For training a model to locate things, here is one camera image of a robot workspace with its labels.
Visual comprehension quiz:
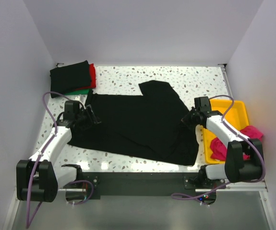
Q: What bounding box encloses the black t shirt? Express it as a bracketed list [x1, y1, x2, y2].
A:
[69, 80, 199, 166]
[50, 60, 92, 95]

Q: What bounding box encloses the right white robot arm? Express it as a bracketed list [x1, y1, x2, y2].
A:
[181, 96, 266, 188]

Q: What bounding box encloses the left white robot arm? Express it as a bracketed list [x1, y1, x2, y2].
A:
[16, 100, 101, 202]

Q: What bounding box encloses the folded green t shirt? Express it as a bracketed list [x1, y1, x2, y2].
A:
[65, 89, 90, 95]

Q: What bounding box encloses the folded black t shirt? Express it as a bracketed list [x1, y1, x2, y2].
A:
[50, 60, 92, 95]

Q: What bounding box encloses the crumpled pink t shirt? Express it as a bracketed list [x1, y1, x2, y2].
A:
[210, 126, 264, 161]

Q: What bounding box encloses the yellow plastic tray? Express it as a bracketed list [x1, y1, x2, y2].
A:
[203, 99, 250, 164]

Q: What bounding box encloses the folded red t shirt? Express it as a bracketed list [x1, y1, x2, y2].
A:
[75, 63, 96, 91]

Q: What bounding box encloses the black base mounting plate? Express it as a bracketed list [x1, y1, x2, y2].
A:
[65, 171, 225, 201]

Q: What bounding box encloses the aluminium frame rail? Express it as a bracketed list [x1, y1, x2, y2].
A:
[2, 155, 34, 230]

